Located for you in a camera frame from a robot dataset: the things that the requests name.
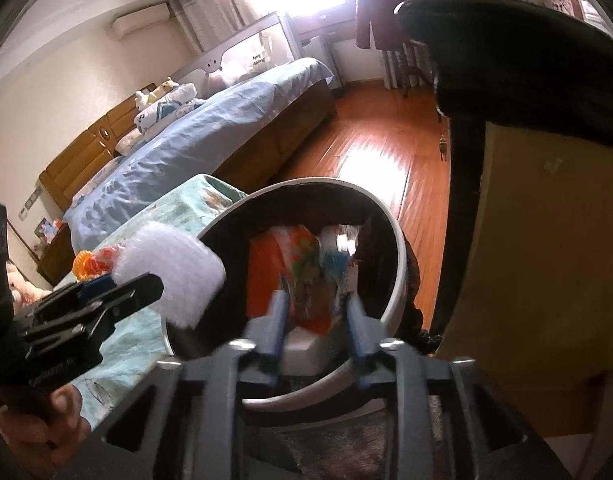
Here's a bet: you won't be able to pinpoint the person's left hand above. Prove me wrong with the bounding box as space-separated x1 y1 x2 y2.
0 382 92 478

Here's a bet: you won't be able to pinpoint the wooden cabinet panel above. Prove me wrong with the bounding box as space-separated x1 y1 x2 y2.
436 122 613 438

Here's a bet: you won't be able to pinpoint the green floral bedsheet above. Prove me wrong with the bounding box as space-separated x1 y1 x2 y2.
51 174 247 431

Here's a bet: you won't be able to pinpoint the orange plastic wrapper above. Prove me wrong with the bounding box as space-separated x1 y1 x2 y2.
72 252 100 280

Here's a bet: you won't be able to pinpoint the wooden headboard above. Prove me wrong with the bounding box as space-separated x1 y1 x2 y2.
39 82 160 211

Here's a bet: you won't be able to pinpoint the bed with blue sheet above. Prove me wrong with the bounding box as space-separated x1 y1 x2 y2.
64 57 337 256

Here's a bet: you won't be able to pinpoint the white air conditioner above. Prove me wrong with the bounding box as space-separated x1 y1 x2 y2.
111 2 171 40

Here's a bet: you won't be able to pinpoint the colourful printed wrapper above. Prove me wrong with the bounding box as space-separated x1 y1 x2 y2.
281 225 322 311

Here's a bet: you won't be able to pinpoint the grey crib guard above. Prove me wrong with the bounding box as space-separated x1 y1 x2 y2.
194 12 302 91

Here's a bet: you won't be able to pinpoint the white foam net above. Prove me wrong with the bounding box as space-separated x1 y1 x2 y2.
111 221 227 331

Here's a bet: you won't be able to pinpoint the red carton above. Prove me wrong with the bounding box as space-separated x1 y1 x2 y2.
247 230 292 318

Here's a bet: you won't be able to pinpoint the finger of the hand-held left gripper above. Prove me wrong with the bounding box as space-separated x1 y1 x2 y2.
84 272 164 333
61 274 118 302

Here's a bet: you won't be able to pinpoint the dark red jacket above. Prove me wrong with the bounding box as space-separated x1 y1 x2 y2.
355 0 412 51

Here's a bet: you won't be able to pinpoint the blue silver foil wrapper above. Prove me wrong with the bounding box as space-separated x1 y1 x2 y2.
319 225 362 301

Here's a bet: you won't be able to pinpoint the beige teddy bear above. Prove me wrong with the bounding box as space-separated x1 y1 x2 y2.
6 265 52 311

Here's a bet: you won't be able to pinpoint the white box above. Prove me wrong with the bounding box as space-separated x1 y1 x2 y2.
281 327 332 376

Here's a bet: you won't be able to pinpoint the plush toys on pillow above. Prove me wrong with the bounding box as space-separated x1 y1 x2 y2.
134 77 180 108

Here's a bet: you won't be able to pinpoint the white radiator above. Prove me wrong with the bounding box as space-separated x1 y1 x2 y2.
379 42 432 92

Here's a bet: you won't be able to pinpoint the grey curtain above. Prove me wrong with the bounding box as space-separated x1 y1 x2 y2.
169 0 267 53

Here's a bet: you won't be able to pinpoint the black bin liner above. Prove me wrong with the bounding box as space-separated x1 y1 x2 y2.
166 182 442 411

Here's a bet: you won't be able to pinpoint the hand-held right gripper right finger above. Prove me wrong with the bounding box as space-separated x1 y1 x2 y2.
342 292 572 480

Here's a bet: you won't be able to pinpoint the white and blue pillow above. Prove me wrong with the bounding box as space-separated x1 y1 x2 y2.
134 82 197 133

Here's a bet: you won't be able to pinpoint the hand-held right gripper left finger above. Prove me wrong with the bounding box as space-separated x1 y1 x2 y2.
86 287 292 480

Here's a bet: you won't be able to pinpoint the red translucent plastic wrapper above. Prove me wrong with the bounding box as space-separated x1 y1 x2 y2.
94 242 132 275

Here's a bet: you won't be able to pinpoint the wooden nightstand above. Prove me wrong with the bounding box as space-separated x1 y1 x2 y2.
36 222 77 286

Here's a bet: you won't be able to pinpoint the black office chair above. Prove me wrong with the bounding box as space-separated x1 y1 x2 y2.
393 0 613 346

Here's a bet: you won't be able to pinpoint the white trash bin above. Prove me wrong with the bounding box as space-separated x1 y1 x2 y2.
161 176 427 413

